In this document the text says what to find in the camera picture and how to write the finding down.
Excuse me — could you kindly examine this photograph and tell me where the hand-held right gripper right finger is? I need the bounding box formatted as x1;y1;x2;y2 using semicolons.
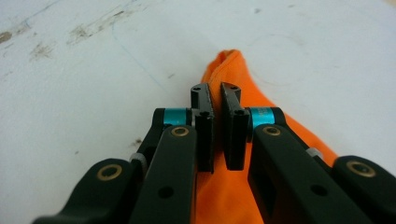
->
219;81;252;172

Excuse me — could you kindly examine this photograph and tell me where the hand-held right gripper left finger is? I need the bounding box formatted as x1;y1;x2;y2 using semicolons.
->
190;82;217;174

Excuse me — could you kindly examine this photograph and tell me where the orange polo shirt blue collar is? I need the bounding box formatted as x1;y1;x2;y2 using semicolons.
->
190;49;340;224

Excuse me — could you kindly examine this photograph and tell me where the white felt mat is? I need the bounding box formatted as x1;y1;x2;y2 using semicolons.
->
0;0;396;224

